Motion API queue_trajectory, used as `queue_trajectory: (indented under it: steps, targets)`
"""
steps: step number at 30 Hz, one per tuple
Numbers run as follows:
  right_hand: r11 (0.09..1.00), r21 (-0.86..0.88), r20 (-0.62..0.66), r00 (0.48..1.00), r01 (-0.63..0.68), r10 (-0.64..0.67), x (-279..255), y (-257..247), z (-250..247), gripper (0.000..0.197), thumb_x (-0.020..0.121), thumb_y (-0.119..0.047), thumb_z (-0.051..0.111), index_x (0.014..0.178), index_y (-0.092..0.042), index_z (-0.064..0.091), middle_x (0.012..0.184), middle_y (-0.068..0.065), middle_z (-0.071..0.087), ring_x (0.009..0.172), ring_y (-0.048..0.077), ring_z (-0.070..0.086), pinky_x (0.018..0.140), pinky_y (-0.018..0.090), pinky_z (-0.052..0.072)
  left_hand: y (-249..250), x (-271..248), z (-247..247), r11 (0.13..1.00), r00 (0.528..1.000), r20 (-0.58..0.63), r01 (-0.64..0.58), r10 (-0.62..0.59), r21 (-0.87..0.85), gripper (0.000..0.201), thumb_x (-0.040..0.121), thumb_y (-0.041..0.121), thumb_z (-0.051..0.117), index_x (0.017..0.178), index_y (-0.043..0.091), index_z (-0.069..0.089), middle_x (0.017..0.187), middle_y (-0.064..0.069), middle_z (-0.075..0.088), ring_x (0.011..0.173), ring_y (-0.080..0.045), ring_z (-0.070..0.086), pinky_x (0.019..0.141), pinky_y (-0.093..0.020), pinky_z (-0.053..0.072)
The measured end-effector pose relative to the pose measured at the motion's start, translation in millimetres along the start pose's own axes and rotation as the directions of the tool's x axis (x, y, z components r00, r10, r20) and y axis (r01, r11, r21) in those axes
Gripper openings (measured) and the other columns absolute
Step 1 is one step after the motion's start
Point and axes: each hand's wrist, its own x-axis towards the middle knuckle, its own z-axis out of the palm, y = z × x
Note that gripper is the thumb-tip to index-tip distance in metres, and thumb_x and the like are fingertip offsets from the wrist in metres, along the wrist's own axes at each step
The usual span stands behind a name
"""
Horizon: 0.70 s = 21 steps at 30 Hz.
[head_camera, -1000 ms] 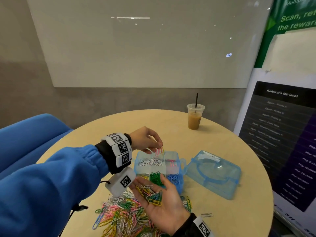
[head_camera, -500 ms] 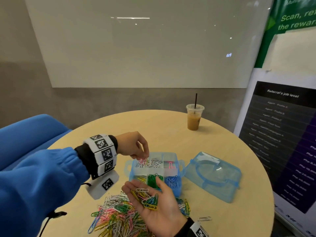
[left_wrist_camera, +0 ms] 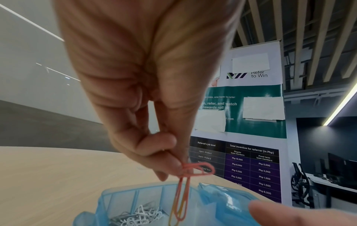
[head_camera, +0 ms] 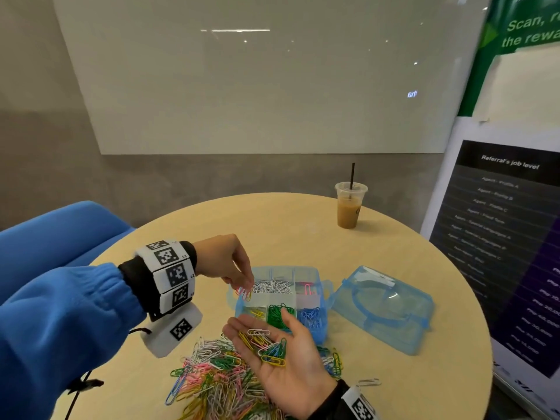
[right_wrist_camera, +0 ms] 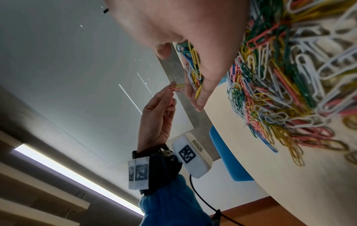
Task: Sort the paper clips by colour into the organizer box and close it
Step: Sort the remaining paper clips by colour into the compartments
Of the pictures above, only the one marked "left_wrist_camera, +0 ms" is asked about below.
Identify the person's right hand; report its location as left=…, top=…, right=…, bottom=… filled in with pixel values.
left=248, top=201, right=357, bottom=226

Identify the person's left hand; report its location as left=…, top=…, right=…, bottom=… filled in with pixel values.
left=53, top=0, right=246, bottom=182

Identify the blue compartment organizer box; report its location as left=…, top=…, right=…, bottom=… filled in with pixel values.
left=73, top=182, right=263, bottom=226

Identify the pink paper clip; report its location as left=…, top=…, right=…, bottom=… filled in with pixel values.
left=170, top=162, right=216, bottom=224

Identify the handful of white paper clips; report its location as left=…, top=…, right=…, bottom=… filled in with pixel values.
left=109, top=203, right=168, bottom=226

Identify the black office chair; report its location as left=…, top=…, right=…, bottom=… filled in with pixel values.
left=290, top=162, right=316, bottom=208

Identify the white office desk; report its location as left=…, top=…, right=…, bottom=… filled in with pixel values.
left=306, top=173, right=357, bottom=195

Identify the black computer monitor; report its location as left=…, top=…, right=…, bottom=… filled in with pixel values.
left=327, top=152, right=357, bottom=182

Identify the standing poster banner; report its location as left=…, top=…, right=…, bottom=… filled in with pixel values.
left=189, top=41, right=294, bottom=206

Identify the ceiling light strip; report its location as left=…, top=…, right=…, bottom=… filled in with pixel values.
left=322, top=83, right=357, bottom=127

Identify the wooden slat partition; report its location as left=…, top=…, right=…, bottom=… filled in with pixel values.
left=231, top=0, right=357, bottom=106

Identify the round wooden table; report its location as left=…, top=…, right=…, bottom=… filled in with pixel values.
left=0, top=146, right=268, bottom=226

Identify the white wall board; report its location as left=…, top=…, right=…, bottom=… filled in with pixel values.
left=0, top=0, right=163, bottom=133

